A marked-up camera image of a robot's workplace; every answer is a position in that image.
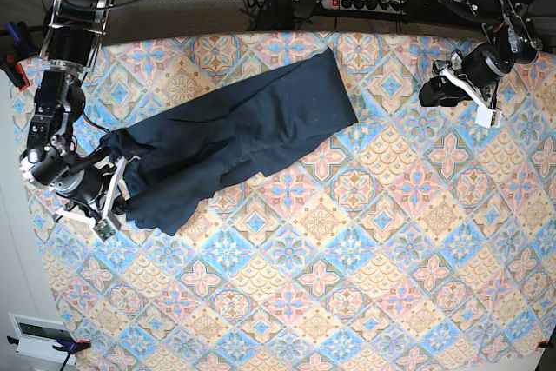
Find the blue orange clamp bottom left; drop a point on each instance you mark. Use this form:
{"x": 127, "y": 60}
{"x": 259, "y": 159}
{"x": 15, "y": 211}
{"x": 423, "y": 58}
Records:
{"x": 70, "y": 348}

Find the orange black clamp left edge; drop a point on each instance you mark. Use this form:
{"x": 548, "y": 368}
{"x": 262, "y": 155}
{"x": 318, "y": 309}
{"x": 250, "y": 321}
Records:
{"x": 14, "y": 71}

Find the white floor vent box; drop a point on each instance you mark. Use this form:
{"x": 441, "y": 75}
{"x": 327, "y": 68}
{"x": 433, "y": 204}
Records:
{"x": 36, "y": 337}

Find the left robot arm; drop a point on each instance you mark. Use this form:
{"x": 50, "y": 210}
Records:
{"x": 505, "y": 25}

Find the white power strip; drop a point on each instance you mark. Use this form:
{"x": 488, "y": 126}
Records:
{"x": 382, "y": 6}

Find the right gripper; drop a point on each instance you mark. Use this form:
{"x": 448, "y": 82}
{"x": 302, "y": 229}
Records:
{"x": 94, "y": 195}

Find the dark navy t-shirt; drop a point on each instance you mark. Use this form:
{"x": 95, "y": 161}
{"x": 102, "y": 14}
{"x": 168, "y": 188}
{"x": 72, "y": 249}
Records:
{"x": 260, "y": 125}

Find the patterned tile tablecloth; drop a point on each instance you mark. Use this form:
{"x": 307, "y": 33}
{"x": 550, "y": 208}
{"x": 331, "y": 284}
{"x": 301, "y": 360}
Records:
{"x": 413, "y": 240}

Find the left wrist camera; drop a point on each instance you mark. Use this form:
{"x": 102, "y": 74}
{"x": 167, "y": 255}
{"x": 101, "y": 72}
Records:
{"x": 488, "y": 118}

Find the blue clamp upper left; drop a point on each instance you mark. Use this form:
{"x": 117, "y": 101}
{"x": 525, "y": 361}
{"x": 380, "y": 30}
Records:
{"x": 21, "y": 34}

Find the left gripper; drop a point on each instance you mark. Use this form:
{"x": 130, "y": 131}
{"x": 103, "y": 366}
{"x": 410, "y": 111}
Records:
{"x": 482, "y": 69}

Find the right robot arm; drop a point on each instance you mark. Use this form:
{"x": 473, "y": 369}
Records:
{"x": 51, "y": 161}

